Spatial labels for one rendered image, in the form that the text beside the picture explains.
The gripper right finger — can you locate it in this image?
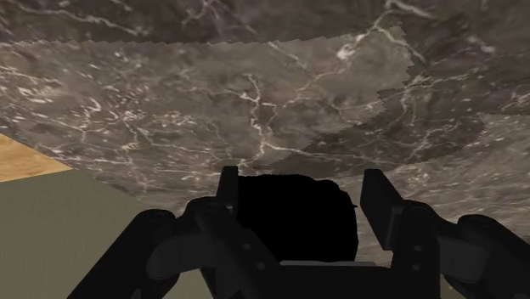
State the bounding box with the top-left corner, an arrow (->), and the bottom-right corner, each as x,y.
358,167 -> 530,299

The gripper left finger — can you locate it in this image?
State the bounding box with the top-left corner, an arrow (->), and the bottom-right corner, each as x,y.
67,165 -> 291,299

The black rounded object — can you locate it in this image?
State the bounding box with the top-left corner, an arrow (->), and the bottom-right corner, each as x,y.
237,173 -> 359,263

